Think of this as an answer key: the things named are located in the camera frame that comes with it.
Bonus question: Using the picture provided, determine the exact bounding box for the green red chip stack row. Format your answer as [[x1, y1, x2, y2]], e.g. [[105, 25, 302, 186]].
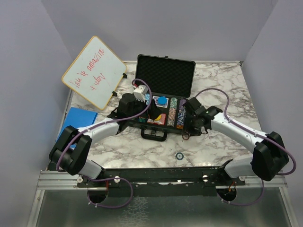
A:
[[167, 97, 178, 127]]

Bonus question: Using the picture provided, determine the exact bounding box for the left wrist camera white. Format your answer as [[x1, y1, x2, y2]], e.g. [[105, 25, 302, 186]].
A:
[[133, 85, 148, 103]]

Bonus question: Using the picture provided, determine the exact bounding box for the blue playing card deck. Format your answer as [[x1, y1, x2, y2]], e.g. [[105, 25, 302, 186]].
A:
[[153, 96, 169, 108]]

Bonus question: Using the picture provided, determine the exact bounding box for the red poker chip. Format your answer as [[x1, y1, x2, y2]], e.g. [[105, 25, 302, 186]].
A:
[[182, 134, 189, 140]]

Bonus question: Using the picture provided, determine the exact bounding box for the yellow big blind button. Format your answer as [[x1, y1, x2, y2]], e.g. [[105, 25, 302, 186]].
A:
[[155, 114, 161, 121]]

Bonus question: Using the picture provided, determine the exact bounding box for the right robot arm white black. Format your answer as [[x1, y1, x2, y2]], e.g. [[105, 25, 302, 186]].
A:
[[182, 97, 289, 185]]

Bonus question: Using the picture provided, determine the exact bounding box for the purple blue chip stack row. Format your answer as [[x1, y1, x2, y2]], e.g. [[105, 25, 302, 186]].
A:
[[176, 99, 186, 129]]

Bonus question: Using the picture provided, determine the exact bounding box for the blue round dealer button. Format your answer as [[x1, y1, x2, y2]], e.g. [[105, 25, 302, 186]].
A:
[[158, 96, 167, 105]]

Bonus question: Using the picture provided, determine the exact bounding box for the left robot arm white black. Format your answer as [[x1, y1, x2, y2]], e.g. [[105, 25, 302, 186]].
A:
[[49, 93, 162, 187]]

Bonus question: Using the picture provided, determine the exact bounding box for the black poker set case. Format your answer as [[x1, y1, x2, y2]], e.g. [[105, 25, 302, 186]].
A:
[[132, 54, 196, 142]]

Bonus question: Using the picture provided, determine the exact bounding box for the whiteboard with yellow frame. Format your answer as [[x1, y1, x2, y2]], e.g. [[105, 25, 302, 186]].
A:
[[62, 36, 127, 110]]

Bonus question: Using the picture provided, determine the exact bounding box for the red playing card deck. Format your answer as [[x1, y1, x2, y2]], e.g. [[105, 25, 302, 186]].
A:
[[147, 113, 166, 125]]

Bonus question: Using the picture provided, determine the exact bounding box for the blue flat sheet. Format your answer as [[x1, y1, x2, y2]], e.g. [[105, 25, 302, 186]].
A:
[[57, 107, 98, 139]]

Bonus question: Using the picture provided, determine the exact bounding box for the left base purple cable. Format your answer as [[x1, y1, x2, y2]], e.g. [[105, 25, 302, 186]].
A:
[[86, 175, 134, 209]]

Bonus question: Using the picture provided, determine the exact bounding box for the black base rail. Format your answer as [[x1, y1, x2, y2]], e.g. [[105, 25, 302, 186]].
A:
[[77, 166, 245, 197]]

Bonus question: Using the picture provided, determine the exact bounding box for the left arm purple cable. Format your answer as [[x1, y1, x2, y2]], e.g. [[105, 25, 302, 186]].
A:
[[55, 79, 152, 172]]

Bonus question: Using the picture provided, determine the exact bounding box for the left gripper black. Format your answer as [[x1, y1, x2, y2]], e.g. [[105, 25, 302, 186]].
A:
[[127, 95, 163, 120]]

